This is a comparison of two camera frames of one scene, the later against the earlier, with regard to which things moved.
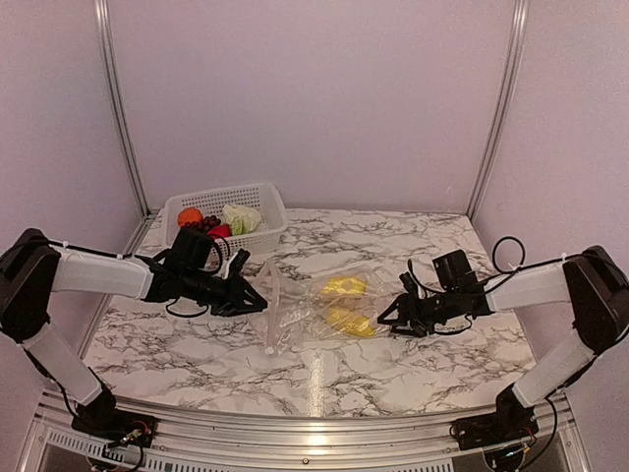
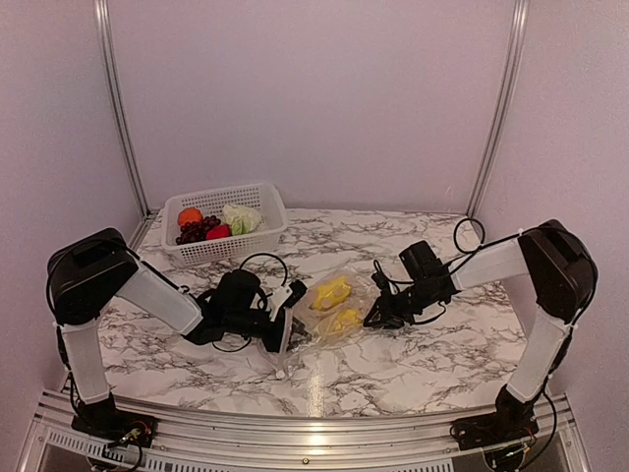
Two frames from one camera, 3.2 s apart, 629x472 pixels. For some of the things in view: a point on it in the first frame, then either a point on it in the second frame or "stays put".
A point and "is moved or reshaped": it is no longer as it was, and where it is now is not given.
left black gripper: (237, 306) → (272, 343)
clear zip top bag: (347, 305) is moved or reshaped
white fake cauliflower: (242, 219) stays put
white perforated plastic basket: (262, 197) stays put
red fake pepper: (223, 230) stays put
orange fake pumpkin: (189, 214) stays put
